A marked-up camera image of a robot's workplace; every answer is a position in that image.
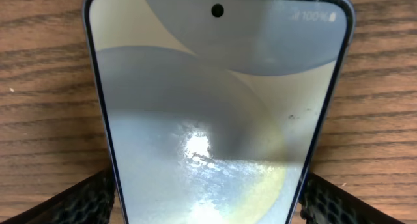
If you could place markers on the blue Galaxy smartphone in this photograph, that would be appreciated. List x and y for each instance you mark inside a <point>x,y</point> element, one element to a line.
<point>213,108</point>

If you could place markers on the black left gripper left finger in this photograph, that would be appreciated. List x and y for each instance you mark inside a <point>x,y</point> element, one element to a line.
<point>87,202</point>

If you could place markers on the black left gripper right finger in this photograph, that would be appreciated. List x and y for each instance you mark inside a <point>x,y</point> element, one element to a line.
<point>324,203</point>

